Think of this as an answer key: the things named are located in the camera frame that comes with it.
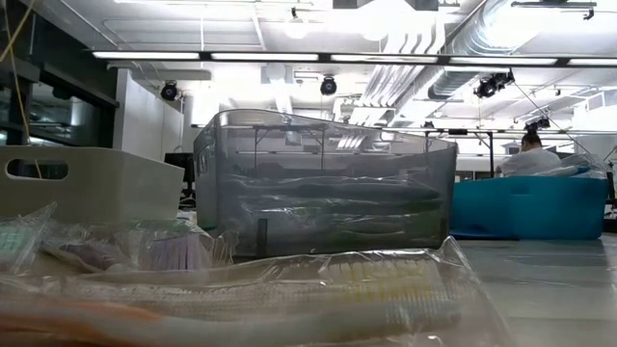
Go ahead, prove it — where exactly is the silver ventilation duct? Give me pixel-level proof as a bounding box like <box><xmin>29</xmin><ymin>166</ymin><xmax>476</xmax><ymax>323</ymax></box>
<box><xmin>426</xmin><ymin>0</ymin><xmax>549</xmax><ymax>101</ymax></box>

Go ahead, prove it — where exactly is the teal plastic bin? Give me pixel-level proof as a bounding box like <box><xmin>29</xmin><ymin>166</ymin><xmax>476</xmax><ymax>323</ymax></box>
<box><xmin>449</xmin><ymin>174</ymin><xmax>610</xmax><ymax>242</ymax></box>

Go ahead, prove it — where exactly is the blue bin lid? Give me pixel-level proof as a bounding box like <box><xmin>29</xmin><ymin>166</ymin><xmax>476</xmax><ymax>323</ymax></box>
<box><xmin>450</xmin><ymin>228</ymin><xmax>522</xmax><ymax>242</ymax></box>

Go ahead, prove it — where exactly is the person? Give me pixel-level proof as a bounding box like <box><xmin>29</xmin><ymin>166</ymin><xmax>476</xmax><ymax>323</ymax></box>
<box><xmin>495</xmin><ymin>130</ymin><xmax>564</xmax><ymax>178</ymax></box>

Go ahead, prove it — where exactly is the blue toothbrush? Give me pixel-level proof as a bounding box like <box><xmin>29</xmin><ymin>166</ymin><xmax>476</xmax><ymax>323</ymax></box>
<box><xmin>558</xmin><ymin>152</ymin><xmax>609</xmax><ymax>180</ymax></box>
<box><xmin>532</xmin><ymin>163</ymin><xmax>594</xmax><ymax>178</ymax></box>

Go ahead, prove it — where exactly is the white plastic bin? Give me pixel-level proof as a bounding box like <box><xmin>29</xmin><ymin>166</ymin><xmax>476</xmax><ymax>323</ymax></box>
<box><xmin>0</xmin><ymin>145</ymin><xmax>186</xmax><ymax>224</ymax></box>

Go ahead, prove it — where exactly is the purple toothbrush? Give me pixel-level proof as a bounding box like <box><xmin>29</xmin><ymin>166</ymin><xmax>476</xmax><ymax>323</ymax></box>
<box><xmin>38</xmin><ymin>239</ymin><xmax>146</xmax><ymax>274</ymax></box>
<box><xmin>144</xmin><ymin>229</ymin><xmax>228</xmax><ymax>272</ymax></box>

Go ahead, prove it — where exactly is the long ceiling light strip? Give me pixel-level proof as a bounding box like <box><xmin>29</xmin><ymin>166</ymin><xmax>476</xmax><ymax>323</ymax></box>
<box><xmin>91</xmin><ymin>49</ymin><xmax>617</xmax><ymax>68</ymax></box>

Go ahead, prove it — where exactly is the smoky grey clear bin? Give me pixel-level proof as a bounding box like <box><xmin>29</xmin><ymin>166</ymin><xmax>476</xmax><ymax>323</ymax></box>
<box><xmin>193</xmin><ymin>108</ymin><xmax>459</xmax><ymax>258</ymax></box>

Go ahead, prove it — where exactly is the yellow power cable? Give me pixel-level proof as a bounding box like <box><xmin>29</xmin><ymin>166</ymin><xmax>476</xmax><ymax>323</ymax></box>
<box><xmin>0</xmin><ymin>0</ymin><xmax>45</xmax><ymax>180</ymax></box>

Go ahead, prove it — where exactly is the black monitor on stand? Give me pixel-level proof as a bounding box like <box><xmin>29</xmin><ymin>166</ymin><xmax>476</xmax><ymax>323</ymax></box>
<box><xmin>163</xmin><ymin>151</ymin><xmax>199</xmax><ymax>208</ymax></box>

